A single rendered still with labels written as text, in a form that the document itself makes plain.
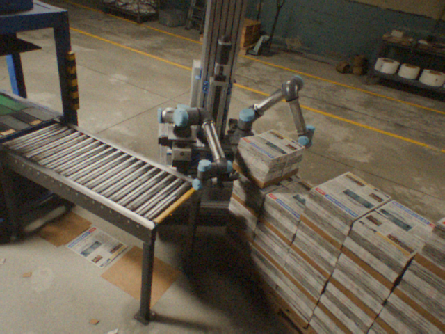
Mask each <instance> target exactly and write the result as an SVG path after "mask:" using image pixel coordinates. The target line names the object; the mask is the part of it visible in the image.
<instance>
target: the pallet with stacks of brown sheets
mask: <svg viewBox="0 0 445 334"><path fill-rule="evenodd" d="M260 26H261V23H260V22H255V21H252V20H249V19H244V24H243V32H242V36H241V44H240V48H241V50H240V52H239V54H243V55H248V50H249V49H254V47H255V46H256V44H257V43H258V42H257V41H258V40H259V29H260ZM203 38H204V34H203V35H200V42H203Z"/></svg>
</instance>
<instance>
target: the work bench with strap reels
mask: <svg viewBox="0 0 445 334"><path fill-rule="evenodd" d="M387 37H392V38H387ZM412 40H413V39H412V37H407V36H403V37H396V36H393V35H391V33H387V32H386V33H385V34H384V35H383V36H382V37H381V43H380V46H379V48H378V51H377V54H376V56H375V59H374V62H373V64H372V66H371V69H370V71H369V75H368V77H367V79H366V82H365V83H364V85H366V86H368V82H369V79H370V78H373V75H375V76H378V77H383V78H386V79H391V80H394V81H398V82H401V83H404V84H408V85H411V86H416V87H422V88H426V89H429V90H433V91H437V92H440V93H444V94H445V81H444V80H445V74H443V72H438V71H434V70H423V72H422V74H421V76H420V75H418V73H419V70H420V68H419V67H417V66H415V65H408V64H403V65H401V67H400V70H399V71H398V70H397V68H398V65H399V63H398V62H396V61H394V60H391V59H388V58H381V55H382V53H383V50H384V48H385V45H386V44H388V45H393V46H397V47H402V48H408V49H412V45H413V44H410V41H412ZM418 42H419V45H414V46H413V50H416V51H422V52H425V53H428V54H433V55H436V56H443V57H445V49H440V48H434V47H432V46H436V45H432V44H430V43H429V42H426V40H419V41H418Z"/></svg>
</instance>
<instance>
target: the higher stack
mask: <svg viewBox="0 0 445 334"><path fill-rule="evenodd" d="M418 254H420V255H422V256H423V257H425V258H426V259H427V260H429V261H431V262H432V263H434V264H436V265H437V266H438V267H439V268H441V269H443V270H444V271H445V217H444V218H442V219H441V220H440V221H438V222H437V223H436V224H435V226H434V228H433V229H432V230H431V233H430V234H429V235H428V238H427V240H426V243H425V245H424V246H423V248H422V249H421V250H420V251H419V252H418ZM397 288H399V289H400V290H401V291H402V292H403V293H404V294H406V295H407V296H408V297H410V298H411V299H413V300H414V301H415V302H417V303H418V304H419V305H420V306H421V307H423V308H424V309H425V310H427V311H428V312H429V313H430V314H431V315H433V316H434V317H435V318H437V319H438V320H440V322H441V323H444V324H445V280H443V279H442V278H440V277H439V276H437V275H435V274H434V273H433V272H431V271H430V270H428V269H426V268H425V267H423V266H422V265H420V264H419V263H418V262H416V261H415V260H413V261H412V263H411V265H410V266H408V269H407V271H406V272H405V274H404V276H403V277H402V280H401V281H400V284H399V285H398V286H397ZM387 300H388V301H387V304H386V306H385V307H384V308H383V309H382V311H381V312H380V315H379V318H380V319H381V320H382V321H383V322H384V323H385V324H386V325H388V326H389V327H390V328H392V329H393V330H394V331H396V332H397V333H398V334H445V333H444V332H443V331H441V330H440V329H438V328H437V327H436V326H434V325H433V324H431V323H430V322H429V321H428V320H427V319H425V318H424V317H423V316H421V315H420V314H419V313H418V312H417V311H416V310H414V309H413V308H411V307H410V306H409V305H408V304H406V303H405V302H403V301H402V300H400V299H399V298H398V297H397V296H396V295H395V294H394V293H392V294H391V295H390V296H389V298H388V299H387ZM367 334H388V333H387V332H386V331H385V330H383V329H382V328H380V327H379V326H378V324H377V323H375V322H373V325H372V327H371V328H370V330H369V332H368V333H367Z"/></svg>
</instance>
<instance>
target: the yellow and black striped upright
mask: <svg viewBox="0 0 445 334"><path fill-rule="evenodd" d="M65 56H66V64H67V80H68V88H69V95H70V104H71V109H74V110H79V109H80V104H79V103H80V102H79V89H78V83H77V73H76V56H75V52H73V51H67V52H65Z"/></svg>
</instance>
